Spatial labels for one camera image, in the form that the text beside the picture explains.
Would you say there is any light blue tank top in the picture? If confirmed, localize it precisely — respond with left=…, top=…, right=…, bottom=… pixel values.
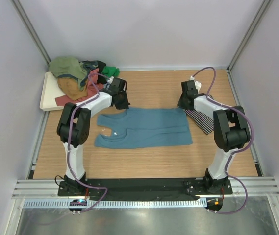
left=95, top=107, right=193, bottom=149

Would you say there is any black white striped tank top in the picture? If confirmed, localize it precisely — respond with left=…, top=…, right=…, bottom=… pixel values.
left=184, top=93, right=218, bottom=135

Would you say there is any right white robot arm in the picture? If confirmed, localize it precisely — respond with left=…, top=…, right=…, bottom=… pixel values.
left=178, top=80, right=251, bottom=194

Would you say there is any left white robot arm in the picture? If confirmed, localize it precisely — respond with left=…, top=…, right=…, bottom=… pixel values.
left=57, top=77, right=130, bottom=196

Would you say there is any bright green tank top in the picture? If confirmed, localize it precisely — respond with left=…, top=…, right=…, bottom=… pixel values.
left=102, top=66, right=120, bottom=77

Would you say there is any salmon pink tank top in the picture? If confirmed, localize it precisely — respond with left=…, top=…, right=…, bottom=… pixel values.
left=55, top=69, right=104, bottom=106

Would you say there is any mustard yellow tank top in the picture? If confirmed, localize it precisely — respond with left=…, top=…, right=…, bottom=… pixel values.
left=57, top=77, right=88, bottom=100

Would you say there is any olive green tank top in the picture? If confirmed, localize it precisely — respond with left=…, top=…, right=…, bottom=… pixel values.
left=48, top=56, right=88, bottom=87

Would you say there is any white tray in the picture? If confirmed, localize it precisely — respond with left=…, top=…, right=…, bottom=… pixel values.
left=39, top=72, right=65, bottom=111

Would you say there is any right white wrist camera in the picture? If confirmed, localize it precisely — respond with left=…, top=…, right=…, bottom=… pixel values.
left=189, top=76, right=202, bottom=92

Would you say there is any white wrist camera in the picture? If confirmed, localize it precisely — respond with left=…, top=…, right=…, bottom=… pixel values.
left=189, top=76, right=202, bottom=92
left=107, top=77, right=114, bottom=84

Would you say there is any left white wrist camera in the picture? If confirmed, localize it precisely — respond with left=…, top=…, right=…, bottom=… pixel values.
left=107, top=77, right=114, bottom=84

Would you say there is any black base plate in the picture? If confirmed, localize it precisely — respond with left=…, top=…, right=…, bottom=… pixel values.
left=65, top=178, right=233, bottom=201

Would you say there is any slotted cable duct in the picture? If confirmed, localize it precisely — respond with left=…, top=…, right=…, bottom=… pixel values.
left=23, top=198, right=207, bottom=209

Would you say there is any aluminium frame rail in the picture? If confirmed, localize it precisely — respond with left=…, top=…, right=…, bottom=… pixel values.
left=12, top=177, right=279, bottom=201

